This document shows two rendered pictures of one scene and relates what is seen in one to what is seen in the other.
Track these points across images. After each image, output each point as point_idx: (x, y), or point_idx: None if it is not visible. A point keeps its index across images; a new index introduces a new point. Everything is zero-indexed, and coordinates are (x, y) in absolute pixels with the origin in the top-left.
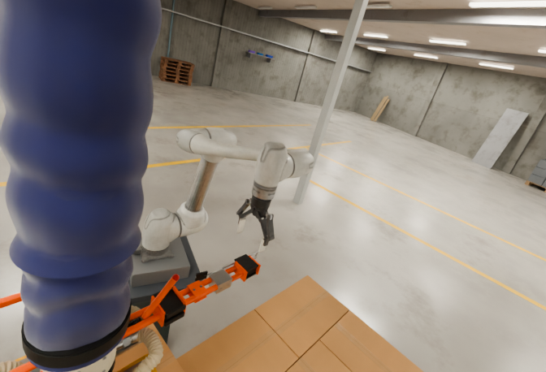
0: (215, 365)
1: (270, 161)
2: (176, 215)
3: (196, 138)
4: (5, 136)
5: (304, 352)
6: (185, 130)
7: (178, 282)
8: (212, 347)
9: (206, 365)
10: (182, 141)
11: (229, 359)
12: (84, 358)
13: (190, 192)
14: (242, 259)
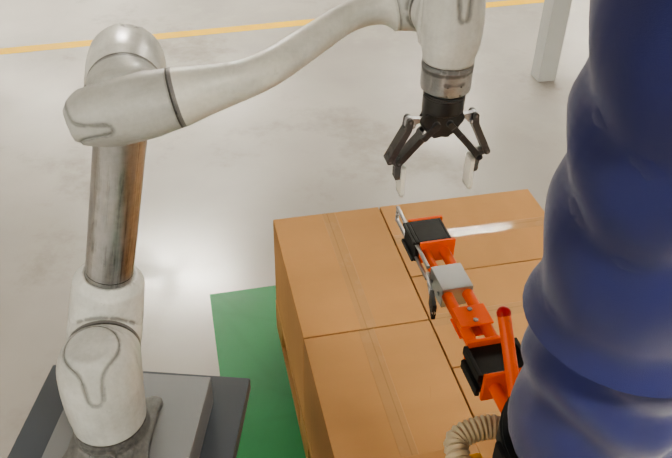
0: (388, 443)
1: (479, 11)
2: (102, 323)
3: (186, 86)
4: None
5: (422, 307)
6: (106, 90)
7: (217, 423)
8: (350, 435)
9: (382, 457)
10: (140, 122)
11: (386, 417)
12: None
13: (108, 245)
14: (418, 232)
